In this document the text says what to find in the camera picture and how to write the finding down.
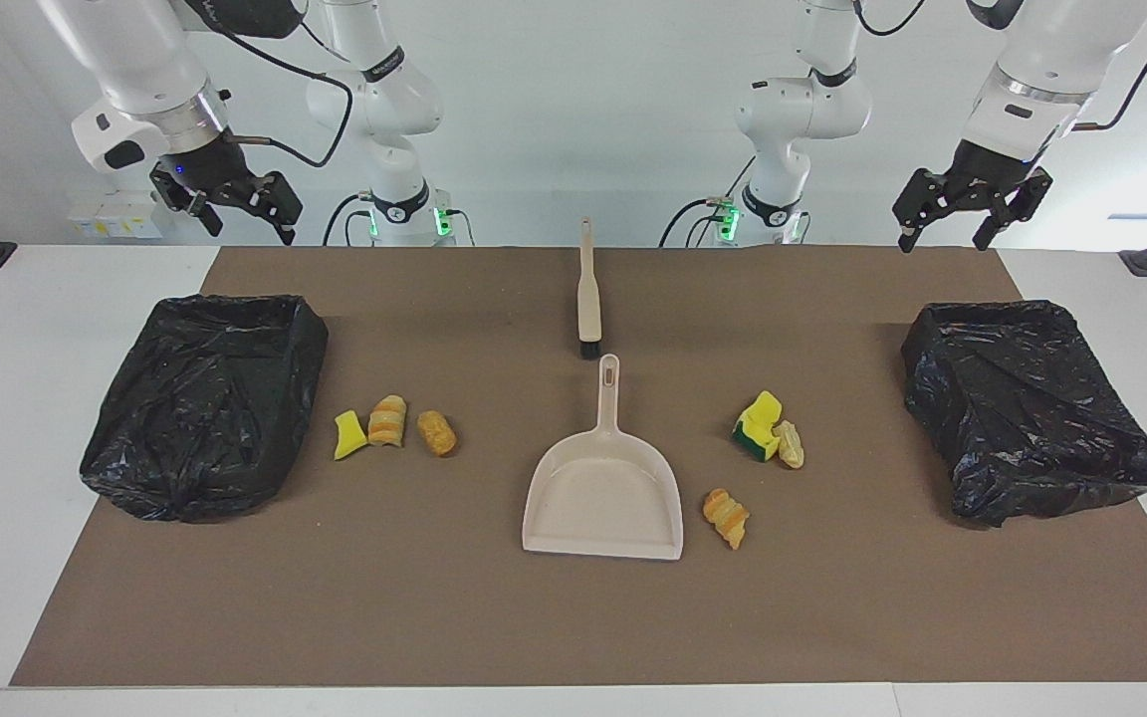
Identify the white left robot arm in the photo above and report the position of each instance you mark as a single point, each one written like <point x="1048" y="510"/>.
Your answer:
<point x="1041" y="60"/>

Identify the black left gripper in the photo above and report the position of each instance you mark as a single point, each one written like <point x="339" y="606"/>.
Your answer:
<point x="982" y="179"/>

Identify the yellow sponge with green back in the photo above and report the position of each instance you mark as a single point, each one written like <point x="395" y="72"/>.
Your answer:
<point x="755" y="446"/>

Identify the black bag lined bin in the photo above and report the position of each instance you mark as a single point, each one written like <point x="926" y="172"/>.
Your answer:
<point x="195" y="418"/>
<point x="1032" y="418"/>

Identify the brown table mat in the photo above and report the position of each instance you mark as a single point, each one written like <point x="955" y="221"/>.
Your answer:
<point x="434" y="617"/>

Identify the beige hand brush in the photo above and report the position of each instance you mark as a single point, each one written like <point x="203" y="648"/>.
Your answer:
<point x="588" y="299"/>

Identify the beige plastic dustpan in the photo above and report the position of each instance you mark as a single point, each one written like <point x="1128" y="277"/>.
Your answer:
<point x="603" y="498"/>

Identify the large yellow sponge piece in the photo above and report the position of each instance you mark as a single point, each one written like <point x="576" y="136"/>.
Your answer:
<point x="765" y="408"/>

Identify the small yellow sponge piece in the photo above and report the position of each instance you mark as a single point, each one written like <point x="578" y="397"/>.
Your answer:
<point x="346" y="438"/>

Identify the orange striped bread roll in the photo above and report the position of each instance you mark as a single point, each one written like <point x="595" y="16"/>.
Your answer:
<point x="386" y="423"/>

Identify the white wall box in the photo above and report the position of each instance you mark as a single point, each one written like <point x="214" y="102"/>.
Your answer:
<point x="115" y="224"/>

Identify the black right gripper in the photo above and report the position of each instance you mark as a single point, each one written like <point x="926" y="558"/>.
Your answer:
<point x="220" y="174"/>

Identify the brown bread roll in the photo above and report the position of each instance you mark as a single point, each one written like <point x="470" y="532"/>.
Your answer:
<point x="437" y="433"/>

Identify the orange flaky croissant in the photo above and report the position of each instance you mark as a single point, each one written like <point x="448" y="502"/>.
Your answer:
<point x="726" y="516"/>

